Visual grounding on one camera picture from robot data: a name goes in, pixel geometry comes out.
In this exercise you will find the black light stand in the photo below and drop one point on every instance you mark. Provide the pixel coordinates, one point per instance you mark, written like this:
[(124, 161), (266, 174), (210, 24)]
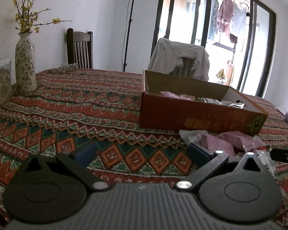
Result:
[(129, 28)]

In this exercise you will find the dark chair under jacket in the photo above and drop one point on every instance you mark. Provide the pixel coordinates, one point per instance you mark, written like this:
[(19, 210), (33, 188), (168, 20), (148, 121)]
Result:
[(186, 67)]

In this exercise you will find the clear white snack packet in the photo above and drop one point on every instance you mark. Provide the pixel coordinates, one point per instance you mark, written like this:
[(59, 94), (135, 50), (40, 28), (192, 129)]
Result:
[(193, 137)]

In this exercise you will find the floral fabric tissue cover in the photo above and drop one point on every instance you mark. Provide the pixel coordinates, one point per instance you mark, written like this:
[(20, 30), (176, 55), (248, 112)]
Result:
[(67, 68)]

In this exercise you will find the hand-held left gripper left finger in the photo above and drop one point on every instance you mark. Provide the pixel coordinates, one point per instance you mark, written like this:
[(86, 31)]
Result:
[(86, 153)]

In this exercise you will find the dark hanging cloth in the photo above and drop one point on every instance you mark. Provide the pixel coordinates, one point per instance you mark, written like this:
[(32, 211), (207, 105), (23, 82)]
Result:
[(233, 39)]

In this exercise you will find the floral ceramic vase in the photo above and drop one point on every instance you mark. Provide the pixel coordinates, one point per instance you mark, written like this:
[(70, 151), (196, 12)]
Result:
[(25, 62)]

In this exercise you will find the beige jacket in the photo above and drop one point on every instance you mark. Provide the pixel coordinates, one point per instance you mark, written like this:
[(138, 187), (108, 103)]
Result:
[(165, 55)]

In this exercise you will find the light blue hanging t-shirt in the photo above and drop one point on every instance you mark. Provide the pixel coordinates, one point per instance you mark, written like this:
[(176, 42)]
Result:
[(240, 20)]

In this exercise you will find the clear crinkled snack packet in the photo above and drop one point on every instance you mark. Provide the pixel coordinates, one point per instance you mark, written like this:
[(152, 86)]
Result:
[(266, 163)]

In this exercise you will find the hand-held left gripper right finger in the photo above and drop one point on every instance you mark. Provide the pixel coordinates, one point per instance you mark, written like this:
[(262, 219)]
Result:
[(198, 152)]

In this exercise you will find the blue hanging shirt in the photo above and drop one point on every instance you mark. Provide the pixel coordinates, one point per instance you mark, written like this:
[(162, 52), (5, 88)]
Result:
[(213, 16)]

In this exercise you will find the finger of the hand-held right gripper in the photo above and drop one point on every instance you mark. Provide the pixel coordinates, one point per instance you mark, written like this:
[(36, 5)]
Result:
[(284, 154)]

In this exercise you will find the maroon hanging jacket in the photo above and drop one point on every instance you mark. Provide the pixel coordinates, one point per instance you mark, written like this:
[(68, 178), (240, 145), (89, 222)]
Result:
[(224, 14)]

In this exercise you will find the dark wooden slatted chair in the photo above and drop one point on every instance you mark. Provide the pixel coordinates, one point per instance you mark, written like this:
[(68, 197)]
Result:
[(79, 50)]

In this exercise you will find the beige patterned bag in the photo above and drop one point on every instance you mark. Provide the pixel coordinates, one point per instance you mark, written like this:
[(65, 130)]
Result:
[(0, 88)]

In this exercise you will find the black framed sliding glass door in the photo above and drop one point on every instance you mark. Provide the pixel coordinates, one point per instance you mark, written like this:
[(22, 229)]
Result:
[(266, 52)]

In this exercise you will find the orange cardboard box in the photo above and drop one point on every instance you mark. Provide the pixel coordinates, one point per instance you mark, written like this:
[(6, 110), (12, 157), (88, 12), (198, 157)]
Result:
[(182, 115)]

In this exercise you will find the yellow flower branches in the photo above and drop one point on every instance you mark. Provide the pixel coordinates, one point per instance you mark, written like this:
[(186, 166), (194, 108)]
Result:
[(26, 12)]

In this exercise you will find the silver snack packet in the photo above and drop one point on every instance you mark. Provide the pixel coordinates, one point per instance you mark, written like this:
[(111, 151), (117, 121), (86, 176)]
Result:
[(236, 105), (208, 100)]

